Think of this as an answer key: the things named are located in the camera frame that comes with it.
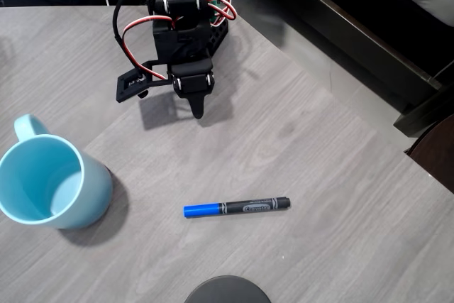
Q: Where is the blue Crayola marker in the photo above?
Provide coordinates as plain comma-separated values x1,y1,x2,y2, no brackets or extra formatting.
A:
182,196,292,219

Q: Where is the light blue ceramic mug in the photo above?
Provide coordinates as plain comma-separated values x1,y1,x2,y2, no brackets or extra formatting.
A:
0,114,114,231

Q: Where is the black round object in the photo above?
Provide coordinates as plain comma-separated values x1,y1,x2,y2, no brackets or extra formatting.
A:
183,275,272,303

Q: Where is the dark brown round chair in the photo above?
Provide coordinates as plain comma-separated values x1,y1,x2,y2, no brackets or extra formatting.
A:
405,114,454,194

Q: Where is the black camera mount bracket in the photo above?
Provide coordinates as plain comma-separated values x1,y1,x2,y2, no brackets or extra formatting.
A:
116,60,170,104

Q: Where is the red white gripper servo wire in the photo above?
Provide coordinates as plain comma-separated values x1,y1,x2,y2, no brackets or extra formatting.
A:
121,15,178,81

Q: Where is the thick black cable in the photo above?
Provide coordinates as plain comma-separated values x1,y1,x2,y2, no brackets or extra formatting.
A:
112,0,168,77

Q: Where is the dark wooden bed frame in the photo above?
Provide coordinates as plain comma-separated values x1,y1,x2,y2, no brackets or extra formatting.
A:
226,0,454,138

